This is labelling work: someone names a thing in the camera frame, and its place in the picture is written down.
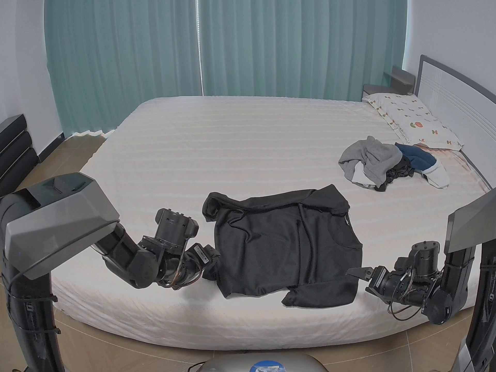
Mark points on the grey bedside table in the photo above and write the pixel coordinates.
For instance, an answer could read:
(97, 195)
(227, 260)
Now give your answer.
(401, 80)

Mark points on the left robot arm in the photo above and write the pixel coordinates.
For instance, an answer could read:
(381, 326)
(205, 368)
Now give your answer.
(58, 215)

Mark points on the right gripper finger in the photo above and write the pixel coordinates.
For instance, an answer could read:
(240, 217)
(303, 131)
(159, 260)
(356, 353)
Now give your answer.
(362, 274)

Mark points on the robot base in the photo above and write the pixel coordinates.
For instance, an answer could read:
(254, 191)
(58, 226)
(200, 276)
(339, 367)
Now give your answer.
(232, 364)

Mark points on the blue-green curtain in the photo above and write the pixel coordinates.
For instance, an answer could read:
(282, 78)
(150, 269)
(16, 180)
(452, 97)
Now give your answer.
(302, 33)
(124, 52)

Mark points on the bed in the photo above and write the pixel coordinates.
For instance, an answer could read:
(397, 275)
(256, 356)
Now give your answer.
(232, 149)

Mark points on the pile of clothes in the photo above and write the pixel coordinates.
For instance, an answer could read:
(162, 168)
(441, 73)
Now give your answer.
(379, 157)

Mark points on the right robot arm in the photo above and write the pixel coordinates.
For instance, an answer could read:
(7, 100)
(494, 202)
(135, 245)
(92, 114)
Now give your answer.
(465, 223)

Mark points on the white printed pillow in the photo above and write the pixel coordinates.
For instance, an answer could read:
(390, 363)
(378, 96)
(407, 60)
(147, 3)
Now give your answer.
(414, 118)

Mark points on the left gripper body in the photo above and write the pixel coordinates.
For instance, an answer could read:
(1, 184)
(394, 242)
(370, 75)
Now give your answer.
(211, 256)

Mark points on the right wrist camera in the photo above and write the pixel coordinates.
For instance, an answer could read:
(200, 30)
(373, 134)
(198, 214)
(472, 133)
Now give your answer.
(402, 266)

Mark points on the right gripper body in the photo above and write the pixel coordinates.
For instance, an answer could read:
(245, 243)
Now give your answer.
(387, 283)

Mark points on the black T-shirt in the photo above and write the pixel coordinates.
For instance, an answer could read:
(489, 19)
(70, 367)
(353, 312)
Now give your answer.
(271, 246)

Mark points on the black chest of drawers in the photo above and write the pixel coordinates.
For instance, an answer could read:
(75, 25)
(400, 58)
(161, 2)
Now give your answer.
(15, 149)

